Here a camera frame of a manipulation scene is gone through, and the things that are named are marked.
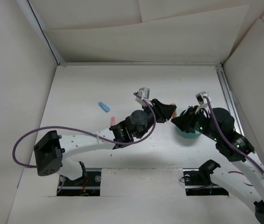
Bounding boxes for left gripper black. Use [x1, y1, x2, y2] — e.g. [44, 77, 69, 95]
[135, 99, 175, 140]

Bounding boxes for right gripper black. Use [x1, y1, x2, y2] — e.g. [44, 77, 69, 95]
[171, 105, 220, 141]

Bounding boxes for orange correction tape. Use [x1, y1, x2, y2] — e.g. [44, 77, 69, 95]
[171, 103, 177, 119]

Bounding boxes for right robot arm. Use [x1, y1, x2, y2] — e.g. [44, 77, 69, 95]
[171, 106, 264, 224]

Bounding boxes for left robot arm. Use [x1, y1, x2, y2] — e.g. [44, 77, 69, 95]
[34, 96, 177, 185]

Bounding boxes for teal round organizer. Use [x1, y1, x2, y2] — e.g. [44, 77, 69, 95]
[177, 109, 201, 139]

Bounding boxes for pink correction tape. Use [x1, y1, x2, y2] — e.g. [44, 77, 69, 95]
[111, 117, 116, 126]

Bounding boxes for blue correction tape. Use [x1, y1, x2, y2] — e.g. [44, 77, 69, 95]
[98, 102, 110, 112]

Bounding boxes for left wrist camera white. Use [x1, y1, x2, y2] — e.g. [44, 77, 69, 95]
[135, 87, 150, 103]

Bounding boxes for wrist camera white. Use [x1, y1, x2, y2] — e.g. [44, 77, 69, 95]
[135, 87, 150, 103]
[195, 91, 209, 108]

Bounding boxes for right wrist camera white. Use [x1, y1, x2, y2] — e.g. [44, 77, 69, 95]
[195, 91, 209, 108]

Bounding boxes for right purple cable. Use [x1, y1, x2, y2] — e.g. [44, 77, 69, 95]
[204, 97, 264, 199]

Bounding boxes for purple cable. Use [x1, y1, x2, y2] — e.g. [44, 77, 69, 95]
[204, 97, 264, 199]
[13, 92, 157, 168]

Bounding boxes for aluminium rail right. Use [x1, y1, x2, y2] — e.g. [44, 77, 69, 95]
[215, 64, 243, 134]

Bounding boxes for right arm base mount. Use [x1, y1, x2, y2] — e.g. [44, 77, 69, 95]
[180, 168, 229, 196]

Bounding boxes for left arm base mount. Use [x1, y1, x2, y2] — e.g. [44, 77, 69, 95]
[57, 169, 101, 196]

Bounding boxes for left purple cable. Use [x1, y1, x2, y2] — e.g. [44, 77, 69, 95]
[13, 92, 157, 168]

